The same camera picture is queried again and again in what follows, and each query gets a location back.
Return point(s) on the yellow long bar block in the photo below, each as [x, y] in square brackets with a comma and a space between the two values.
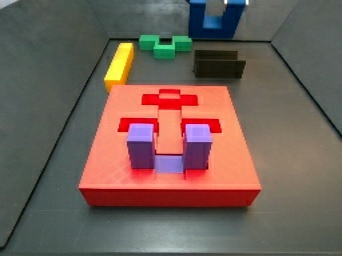
[119, 67]

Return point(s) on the black angle bracket fixture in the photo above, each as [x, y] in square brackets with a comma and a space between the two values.
[218, 64]

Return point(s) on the purple U-shaped block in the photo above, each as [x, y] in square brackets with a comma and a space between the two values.
[174, 151]

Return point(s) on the blue U-shaped block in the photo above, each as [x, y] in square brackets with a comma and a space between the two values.
[214, 27]

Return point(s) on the green zigzag block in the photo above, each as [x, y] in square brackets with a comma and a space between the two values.
[164, 51]

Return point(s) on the red slotted base block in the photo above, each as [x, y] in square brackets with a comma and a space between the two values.
[167, 109]

